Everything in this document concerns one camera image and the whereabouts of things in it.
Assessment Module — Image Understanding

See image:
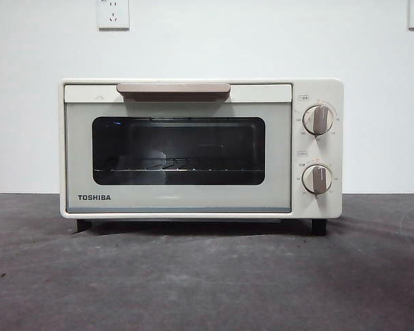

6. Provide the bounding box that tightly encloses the cream oven knob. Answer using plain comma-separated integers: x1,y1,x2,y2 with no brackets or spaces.
302,105,334,135
302,163,334,194

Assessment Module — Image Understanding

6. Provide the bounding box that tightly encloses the cream Toshiba toaster oven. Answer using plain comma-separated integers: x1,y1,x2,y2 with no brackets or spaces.
57,77,345,237

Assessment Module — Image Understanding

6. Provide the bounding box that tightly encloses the metal wire oven rack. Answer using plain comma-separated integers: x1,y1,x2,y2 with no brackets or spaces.
93,157,265,173

